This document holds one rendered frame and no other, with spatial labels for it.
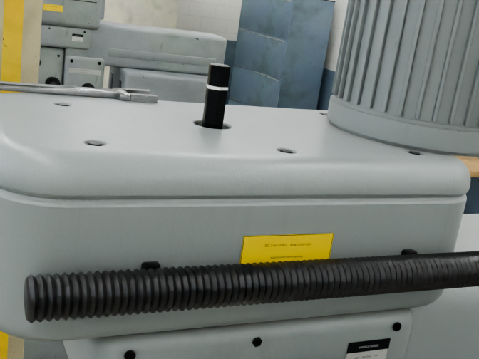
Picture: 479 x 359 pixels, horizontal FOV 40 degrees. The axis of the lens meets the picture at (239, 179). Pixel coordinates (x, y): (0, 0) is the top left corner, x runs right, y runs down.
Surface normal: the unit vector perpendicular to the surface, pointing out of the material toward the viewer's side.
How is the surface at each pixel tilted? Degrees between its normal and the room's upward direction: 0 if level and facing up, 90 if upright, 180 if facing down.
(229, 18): 90
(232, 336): 63
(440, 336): 90
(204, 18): 90
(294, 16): 90
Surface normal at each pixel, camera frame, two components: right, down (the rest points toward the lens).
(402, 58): -0.48, 0.18
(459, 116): 0.18, 0.30
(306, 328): 0.42, -0.15
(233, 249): 0.40, 0.31
